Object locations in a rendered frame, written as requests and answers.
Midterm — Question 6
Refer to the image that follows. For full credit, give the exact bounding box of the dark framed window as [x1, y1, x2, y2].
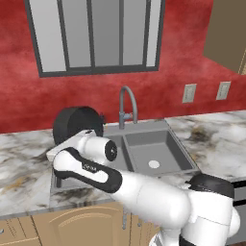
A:
[23, 0, 167, 79]

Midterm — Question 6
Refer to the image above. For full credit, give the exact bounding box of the grey dishwasher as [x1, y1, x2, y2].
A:
[230, 180, 246, 246]

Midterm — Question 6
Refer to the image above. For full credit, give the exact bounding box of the grey kitchen sink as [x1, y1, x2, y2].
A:
[49, 119, 202, 197]

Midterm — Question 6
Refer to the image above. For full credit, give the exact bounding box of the beige wall socket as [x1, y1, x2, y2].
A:
[215, 81, 232, 101]
[182, 83, 198, 105]

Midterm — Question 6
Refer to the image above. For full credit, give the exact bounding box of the tan arched cupboard door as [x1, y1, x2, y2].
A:
[31, 205, 132, 246]

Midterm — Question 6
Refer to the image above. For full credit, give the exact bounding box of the tan drawer front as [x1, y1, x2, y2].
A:
[0, 215, 42, 246]

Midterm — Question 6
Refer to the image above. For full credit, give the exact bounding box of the grey curved tap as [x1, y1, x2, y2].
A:
[118, 85, 139, 130]

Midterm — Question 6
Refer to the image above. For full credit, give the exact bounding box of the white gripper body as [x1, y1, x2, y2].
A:
[45, 129, 97, 161]

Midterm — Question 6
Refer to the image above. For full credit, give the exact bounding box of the brown wall cupboard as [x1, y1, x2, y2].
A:
[203, 0, 246, 77]

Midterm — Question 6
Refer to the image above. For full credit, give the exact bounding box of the tan narrow cupboard door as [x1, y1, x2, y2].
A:
[129, 213, 161, 246]

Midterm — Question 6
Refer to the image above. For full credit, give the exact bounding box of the black cooking pot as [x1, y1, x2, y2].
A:
[52, 106, 107, 146]

